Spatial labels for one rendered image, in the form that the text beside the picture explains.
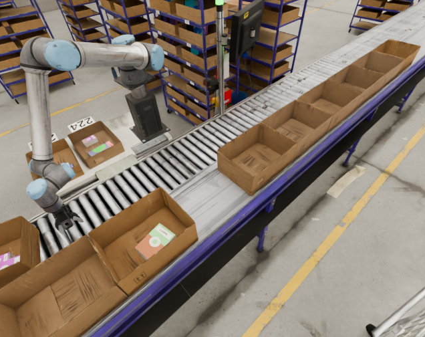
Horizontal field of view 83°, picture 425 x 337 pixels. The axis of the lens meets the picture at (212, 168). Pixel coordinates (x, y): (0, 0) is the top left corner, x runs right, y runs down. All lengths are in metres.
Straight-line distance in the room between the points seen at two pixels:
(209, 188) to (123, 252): 0.57
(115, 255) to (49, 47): 0.94
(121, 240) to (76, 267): 0.22
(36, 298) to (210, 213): 0.87
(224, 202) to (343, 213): 1.51
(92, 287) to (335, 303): 1.66
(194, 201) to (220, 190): 0.17
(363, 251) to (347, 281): 0.33
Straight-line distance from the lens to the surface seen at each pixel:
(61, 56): 1.24
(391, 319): 1.14
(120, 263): 1.29
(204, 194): 1.40
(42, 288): 1.40
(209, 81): 2.02
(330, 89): 2.23
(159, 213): 1.36
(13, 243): 1.83
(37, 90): 1.39
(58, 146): 2.23
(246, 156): 1.61
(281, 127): 1.88
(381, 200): 2.89
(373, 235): 2.61
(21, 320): 1.41
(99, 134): 2.26
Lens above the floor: 2.00
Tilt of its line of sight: 47 degrees down
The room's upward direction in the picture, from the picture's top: 4 degrees counter-clockwise
